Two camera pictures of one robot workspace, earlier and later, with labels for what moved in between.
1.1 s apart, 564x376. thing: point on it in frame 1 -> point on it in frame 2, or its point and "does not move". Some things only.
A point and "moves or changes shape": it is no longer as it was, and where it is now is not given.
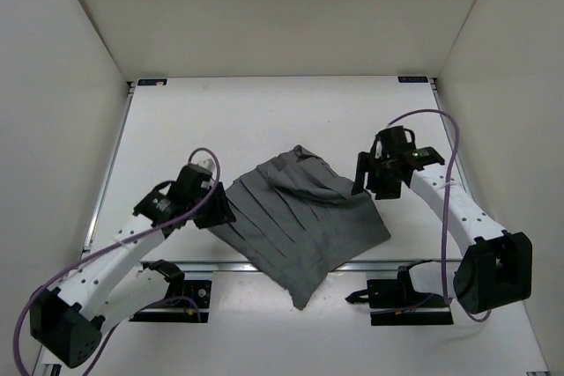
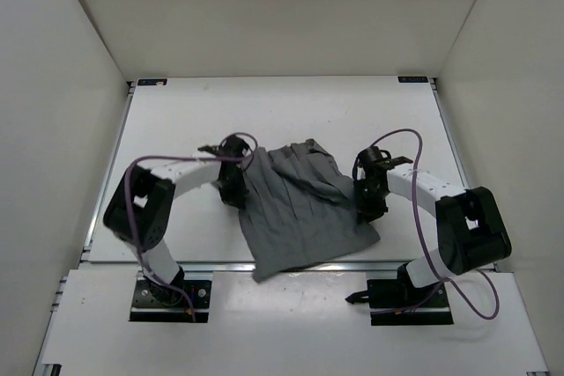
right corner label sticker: x=412 y=79 does not move
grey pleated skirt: x=302 y=218 moves or changes shape
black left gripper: x=222 y=211 -> x=236 y=197
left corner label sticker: x=152 y=82 does not move
